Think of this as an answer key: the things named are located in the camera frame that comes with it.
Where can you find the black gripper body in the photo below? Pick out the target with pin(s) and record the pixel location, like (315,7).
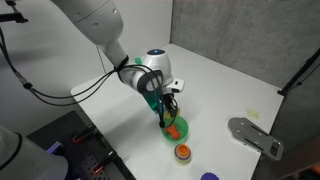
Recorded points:
(169,101)

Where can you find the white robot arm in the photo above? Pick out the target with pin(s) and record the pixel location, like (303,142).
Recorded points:
(100,23)

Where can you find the green translucent bowl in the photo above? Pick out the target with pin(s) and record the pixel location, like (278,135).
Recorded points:
(183,128)

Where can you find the orange toy piece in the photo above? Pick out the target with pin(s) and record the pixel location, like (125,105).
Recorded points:
(173,131)

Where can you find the striped stacking toy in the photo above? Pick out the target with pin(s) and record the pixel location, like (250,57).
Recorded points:
(182,153)

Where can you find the green foam cube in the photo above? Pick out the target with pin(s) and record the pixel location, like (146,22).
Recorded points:
(137,60)

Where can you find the purple ball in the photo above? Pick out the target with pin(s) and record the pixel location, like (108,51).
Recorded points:
(210,176)

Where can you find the red black clamp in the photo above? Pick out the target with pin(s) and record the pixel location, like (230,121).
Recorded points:
(105,162)
(85,133)

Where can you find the grey metal plate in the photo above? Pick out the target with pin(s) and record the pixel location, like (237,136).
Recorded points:
(255,137)

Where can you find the black perforated mounting board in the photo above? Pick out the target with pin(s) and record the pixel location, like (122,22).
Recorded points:
(76,150)

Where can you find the black pole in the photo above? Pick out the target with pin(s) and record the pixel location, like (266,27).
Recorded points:
(300,75)

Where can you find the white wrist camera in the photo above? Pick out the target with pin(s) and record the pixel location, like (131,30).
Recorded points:
(176,85)

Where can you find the black camera bracket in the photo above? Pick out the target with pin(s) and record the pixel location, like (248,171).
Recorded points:
(13,15)

